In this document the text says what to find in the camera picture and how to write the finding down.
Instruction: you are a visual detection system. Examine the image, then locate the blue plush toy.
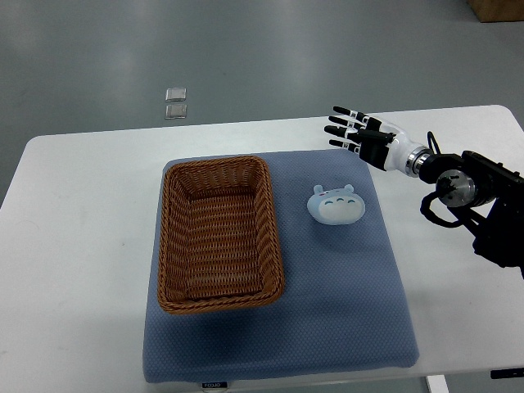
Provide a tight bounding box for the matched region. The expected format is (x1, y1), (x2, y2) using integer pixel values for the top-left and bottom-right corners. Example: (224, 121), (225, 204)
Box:
(306, 184), (365, 226)

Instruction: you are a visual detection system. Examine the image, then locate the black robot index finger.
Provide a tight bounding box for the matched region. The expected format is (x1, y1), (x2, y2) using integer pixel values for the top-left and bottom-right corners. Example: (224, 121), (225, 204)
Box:
(332, 106), (368, 121)

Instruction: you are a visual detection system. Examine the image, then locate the black table control panel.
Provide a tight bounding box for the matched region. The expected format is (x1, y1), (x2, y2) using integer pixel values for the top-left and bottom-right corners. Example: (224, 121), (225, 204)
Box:
(490, 368), (524, 380)

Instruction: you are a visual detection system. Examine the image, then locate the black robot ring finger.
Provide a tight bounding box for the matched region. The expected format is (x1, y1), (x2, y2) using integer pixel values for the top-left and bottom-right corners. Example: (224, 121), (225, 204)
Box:
(324, 125), (360, 139)

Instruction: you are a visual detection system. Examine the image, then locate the brown wicker basket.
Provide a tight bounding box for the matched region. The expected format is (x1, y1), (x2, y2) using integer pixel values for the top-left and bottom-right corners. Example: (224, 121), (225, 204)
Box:
(157, 156), (285, 314)

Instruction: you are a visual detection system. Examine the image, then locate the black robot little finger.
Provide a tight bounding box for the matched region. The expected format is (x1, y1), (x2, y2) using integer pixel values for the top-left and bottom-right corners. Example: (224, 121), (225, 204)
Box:
(328, 139), (360, 154)

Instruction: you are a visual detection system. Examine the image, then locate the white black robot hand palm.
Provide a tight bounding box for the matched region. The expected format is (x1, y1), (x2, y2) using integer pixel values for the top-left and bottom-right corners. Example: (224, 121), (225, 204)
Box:
(359, 117), (422, 176)

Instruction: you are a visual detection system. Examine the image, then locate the white table leg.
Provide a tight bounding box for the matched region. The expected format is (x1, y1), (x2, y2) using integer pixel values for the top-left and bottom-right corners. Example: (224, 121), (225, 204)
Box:
(426, 374), (449, 393)

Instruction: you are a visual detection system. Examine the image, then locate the blue cushion mat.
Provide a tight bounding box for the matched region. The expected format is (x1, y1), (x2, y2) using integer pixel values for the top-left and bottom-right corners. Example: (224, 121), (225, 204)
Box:
(142, 149), (418, 383)

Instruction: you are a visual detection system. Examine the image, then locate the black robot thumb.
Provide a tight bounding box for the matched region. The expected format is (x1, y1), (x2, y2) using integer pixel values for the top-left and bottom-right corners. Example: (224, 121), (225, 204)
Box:
(358, 129), (395, 144)

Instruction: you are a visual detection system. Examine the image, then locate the upper metal floor plate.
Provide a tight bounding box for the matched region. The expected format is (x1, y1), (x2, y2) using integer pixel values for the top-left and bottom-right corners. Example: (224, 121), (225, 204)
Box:
(165, 88), (187, 102)

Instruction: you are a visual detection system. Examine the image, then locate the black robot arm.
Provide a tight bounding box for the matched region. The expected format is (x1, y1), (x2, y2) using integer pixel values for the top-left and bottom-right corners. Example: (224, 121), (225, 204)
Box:
(324, 106), (523, 269)

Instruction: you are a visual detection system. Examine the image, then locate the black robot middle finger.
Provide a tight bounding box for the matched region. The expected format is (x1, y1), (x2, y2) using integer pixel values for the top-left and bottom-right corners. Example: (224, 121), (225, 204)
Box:
(327, 115), (363, 130)

